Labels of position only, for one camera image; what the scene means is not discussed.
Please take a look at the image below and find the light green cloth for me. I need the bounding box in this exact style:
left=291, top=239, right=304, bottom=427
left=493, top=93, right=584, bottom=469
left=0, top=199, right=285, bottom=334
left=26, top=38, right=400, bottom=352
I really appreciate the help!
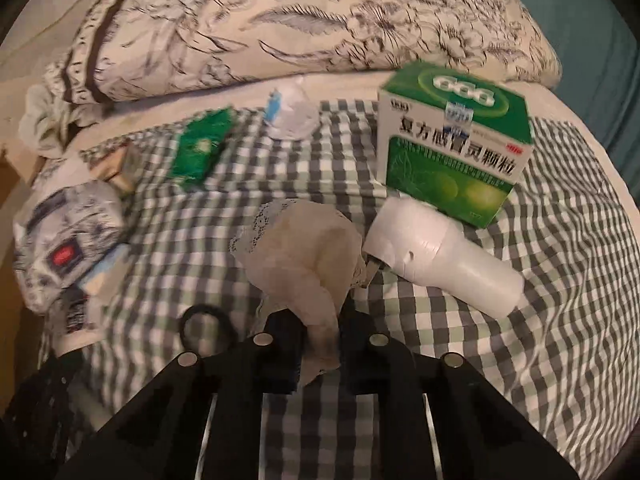
left=17, top=82, right=83, bottom=156

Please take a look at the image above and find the floral white pillow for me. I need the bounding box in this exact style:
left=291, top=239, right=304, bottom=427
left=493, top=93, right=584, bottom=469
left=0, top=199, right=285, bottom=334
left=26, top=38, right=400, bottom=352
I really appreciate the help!
left=42, top=0, right=563, bottom=106

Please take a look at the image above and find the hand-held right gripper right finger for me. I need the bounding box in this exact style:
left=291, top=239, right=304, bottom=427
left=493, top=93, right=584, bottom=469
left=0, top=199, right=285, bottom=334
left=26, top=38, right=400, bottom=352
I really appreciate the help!
left=340, top=305, right=586, bottom=480

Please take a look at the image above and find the black hair tie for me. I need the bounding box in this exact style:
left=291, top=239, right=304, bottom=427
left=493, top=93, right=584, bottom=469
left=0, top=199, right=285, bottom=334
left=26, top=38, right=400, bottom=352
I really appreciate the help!
left=180, top=304, right=236, bottom=356

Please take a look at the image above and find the green foil packet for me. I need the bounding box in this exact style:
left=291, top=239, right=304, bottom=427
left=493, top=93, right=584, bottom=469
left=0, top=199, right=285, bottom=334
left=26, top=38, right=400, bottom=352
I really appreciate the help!
left=167, top=107, right=238, bottom=191

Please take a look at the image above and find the beige and red medicine box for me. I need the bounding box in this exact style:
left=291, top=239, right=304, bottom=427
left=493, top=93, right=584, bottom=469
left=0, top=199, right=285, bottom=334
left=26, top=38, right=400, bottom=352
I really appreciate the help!
left=95, top=142, right=138, bottom=196

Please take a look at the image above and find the floral tissue pack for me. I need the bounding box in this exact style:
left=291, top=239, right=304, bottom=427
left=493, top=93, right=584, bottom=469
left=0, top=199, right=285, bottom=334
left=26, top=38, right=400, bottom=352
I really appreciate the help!
left=12, top=182, right=126, bottom=316

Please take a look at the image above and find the white plastic bottle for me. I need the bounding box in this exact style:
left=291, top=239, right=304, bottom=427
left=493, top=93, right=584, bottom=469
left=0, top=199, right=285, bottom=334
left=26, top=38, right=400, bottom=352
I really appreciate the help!
left=362, top=195, right=526, bottom=318

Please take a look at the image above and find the black and white checkered blanket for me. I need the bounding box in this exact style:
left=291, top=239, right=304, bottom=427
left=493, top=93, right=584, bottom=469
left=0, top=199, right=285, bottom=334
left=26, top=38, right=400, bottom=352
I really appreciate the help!
left=45, top=97, right=636, bottom=480

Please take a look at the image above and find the blue and white small box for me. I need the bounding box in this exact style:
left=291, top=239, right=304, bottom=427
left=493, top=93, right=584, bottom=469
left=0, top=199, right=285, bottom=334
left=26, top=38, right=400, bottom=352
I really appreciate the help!
left=75, top=242, right=131, bottom=298

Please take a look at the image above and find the black and white packet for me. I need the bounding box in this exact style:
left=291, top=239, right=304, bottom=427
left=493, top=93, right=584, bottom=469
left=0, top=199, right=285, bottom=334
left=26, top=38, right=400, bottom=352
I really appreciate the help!
left=50, top=287, right=103, bottom=356

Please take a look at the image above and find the white toy with blue star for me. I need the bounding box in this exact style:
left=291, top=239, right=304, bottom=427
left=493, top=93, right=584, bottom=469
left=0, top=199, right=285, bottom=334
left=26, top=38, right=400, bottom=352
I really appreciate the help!
left=262, top=85, right=318, bottom=141

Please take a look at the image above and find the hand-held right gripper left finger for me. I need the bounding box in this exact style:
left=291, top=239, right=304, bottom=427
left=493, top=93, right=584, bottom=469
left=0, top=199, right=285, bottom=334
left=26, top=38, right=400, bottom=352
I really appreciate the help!
left=55, top=310, right=302, bottom=480

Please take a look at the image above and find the green medicine box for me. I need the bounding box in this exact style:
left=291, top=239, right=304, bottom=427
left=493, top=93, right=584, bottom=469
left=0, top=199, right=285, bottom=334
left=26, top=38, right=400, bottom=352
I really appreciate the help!
left=375, top=60, right=533, bottom=226

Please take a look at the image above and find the black lace cloth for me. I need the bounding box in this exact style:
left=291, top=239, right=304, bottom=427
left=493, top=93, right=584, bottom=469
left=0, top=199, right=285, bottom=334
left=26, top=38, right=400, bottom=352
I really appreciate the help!
left=0, top=355, right=86, bottom=480

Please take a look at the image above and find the beige lace cloth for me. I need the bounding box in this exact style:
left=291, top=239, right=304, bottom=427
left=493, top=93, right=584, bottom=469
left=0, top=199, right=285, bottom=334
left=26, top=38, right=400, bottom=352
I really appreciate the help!
left=230, top=199, right=368, bottom=388

